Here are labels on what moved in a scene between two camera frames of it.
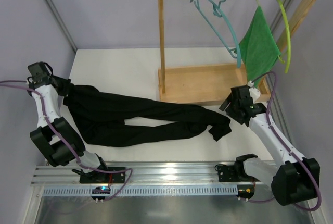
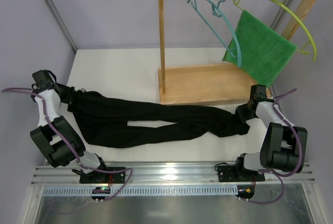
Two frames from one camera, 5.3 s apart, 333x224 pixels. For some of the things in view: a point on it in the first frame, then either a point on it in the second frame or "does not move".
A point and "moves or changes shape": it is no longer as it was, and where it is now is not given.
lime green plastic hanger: [289, 56] → [275, 1]
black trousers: [101, 116] moves or changes shape
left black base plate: [103, 177] does not move
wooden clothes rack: [216, 84] does not move
